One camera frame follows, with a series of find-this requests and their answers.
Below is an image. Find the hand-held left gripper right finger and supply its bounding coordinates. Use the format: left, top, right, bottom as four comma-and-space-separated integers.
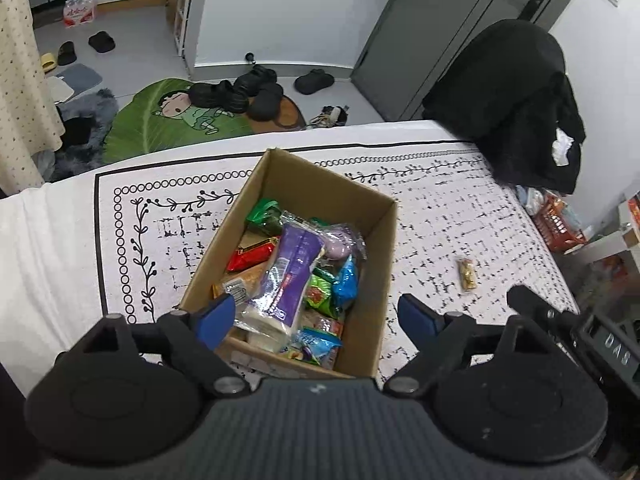
382, 294, 556, 400

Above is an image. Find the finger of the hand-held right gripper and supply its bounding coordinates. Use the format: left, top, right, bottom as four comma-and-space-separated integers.
507, 285, 581, 333

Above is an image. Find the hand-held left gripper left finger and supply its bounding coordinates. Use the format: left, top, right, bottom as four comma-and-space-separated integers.
65, 292, 251, 400

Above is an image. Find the gold candy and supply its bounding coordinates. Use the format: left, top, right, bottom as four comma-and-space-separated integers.
456, 256, 477, 292

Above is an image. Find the red snack packet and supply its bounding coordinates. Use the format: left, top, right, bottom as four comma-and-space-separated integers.
226, 237, 281, 273

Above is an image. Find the blue white snack packet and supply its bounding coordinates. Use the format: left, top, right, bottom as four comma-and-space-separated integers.
330, 255, 360, 311

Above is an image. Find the purple snack packet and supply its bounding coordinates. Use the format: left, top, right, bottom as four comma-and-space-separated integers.
247, 222, 326, 328

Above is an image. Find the blue multicolour snack packet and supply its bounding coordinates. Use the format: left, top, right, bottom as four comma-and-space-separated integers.
290, 327, 343, 366

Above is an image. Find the small green snack packet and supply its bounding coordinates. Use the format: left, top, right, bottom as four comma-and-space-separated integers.
305, 270, 346, 318

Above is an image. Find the clear pink pastry packet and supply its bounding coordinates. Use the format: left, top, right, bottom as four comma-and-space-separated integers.
312, 222, 368, 261

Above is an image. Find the large green snack packet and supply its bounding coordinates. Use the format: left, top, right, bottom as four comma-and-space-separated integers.
245, 199, 283, 236

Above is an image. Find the cardboard box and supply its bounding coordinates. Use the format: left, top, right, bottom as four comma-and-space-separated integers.
179, 147, 399, 380

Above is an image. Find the red plastic basket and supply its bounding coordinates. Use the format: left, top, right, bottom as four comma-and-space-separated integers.
532, 192, 588, 253

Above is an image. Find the white desk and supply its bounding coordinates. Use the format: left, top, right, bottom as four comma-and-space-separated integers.
585, 195, 640, 271

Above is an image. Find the white black printed blanket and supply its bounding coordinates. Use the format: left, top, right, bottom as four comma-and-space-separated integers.
94, 137, 581, 386

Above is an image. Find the white crumpled cloth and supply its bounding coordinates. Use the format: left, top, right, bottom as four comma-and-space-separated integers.
550, 129, 575, 166

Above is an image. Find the green leaf cartoon rug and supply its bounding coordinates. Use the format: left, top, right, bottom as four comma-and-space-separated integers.
102, 77, 307, 165

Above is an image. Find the black coat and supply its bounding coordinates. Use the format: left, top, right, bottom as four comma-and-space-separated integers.
422, 19, 587, 195

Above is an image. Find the black white sneaker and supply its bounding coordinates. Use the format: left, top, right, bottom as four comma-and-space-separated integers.
305, 105, 350, 131

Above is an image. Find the black clog shoe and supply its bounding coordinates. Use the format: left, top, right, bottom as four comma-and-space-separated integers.
187, 80, 248, 115
234, 65, 278, 96
248, 82, 285, 122

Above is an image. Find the grey fluffy mat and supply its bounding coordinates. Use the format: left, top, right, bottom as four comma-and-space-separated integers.
50, 87, 120, 183

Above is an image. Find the grey bath mat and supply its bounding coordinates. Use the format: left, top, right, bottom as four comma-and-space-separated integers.
45, 62, 103, 96

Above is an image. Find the grey door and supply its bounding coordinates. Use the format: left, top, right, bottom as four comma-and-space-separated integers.
350, 0, 598, 122

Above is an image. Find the cream dotted cloth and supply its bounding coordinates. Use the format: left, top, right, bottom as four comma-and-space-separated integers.
0, 0, 66, 196

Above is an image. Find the white narrow rack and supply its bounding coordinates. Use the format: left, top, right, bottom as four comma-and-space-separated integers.
174, 0, 201, 58

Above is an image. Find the water bottle pack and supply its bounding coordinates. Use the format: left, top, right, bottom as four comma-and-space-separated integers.
62, 0, 99, 28

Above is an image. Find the black door handle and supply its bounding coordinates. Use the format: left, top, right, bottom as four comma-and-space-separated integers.
510, 0, 550, 20

